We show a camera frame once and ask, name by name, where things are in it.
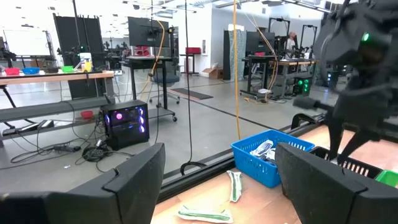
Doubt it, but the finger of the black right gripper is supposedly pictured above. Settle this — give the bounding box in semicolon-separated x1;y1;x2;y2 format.
337;132;379;165
328;123;343;161

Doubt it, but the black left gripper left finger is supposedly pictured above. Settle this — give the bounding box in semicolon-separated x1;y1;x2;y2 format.
0;142;166;224

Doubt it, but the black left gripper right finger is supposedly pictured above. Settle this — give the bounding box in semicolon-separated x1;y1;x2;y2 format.
275;142;398;224

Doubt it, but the white packet with dark print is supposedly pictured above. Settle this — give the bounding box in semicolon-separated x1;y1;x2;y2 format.
264;147;278;163
249;139;275;158

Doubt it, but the green striped bandage wrapper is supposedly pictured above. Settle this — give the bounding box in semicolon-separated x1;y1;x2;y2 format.
177;205;234;224
226;170;244;203

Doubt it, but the black plastic basket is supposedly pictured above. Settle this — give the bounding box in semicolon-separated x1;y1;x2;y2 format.
309;146;383;180

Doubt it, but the green plastic basket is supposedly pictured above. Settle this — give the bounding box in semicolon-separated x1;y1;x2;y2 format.
374;169;398;189

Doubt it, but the computer tower with green lights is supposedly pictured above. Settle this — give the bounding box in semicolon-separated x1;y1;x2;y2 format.
292;75;313;98

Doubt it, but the wooden desk with black legs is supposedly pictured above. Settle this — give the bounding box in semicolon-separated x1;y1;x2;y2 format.
239;55;321;98

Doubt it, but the blue plastic basket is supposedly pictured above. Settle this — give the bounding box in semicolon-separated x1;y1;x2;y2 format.
230;129;315;189

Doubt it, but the person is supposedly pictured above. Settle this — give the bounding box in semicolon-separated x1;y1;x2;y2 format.
287;30;299;52

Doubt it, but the black computer tower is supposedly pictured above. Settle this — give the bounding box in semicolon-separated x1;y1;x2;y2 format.
99;99;150;151

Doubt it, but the grey metal beam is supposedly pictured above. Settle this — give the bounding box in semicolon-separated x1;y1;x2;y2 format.
0;96;110;124

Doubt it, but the black monitor back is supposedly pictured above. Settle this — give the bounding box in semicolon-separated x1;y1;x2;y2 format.
247;30;276;54

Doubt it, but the patterned grey panel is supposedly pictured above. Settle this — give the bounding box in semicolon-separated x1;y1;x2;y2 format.
223;29;248;82

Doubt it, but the wooden work table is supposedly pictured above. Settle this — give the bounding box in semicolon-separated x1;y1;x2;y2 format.
0;70;116;128

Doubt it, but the cardboard box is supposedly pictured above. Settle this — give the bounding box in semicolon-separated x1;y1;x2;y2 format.
201;67;224;80

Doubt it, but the white and yellow wipes canister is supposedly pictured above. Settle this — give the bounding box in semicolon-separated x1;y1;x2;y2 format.
78;52;93;73

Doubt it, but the grey office chair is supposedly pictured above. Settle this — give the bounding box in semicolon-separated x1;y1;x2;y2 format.
148;60;182;106

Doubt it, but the dark floor mat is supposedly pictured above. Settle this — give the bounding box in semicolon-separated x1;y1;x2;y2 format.
170;87;210;101

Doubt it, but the black rolling desk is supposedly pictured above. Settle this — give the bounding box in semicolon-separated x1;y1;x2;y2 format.
123;55;178;123

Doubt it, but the red stool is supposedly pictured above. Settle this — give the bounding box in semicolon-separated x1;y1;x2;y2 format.
185;47;202;76

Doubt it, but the black divider panel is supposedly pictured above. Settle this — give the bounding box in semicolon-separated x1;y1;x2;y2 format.
53;12;105;100

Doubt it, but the whiteboard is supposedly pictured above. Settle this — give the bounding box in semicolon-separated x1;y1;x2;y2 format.
2;29;51;57

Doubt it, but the black desk monitor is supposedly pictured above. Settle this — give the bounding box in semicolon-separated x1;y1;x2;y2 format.
127;16;170;48

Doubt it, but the black perforated metal rail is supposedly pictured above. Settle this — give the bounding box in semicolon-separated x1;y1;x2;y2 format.
290;112;327;131

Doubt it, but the black robot station frame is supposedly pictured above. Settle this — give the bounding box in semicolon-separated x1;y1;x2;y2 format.
267;17;322;60

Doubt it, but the yellow hanging cable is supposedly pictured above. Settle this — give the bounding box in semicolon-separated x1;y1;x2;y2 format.
231;0;242;140

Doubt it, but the black hanging cable with coil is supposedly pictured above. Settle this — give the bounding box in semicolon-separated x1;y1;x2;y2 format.
180;0;206;175

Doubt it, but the yellow cable by monitor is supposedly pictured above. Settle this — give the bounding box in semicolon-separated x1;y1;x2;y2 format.
136;19;166;101

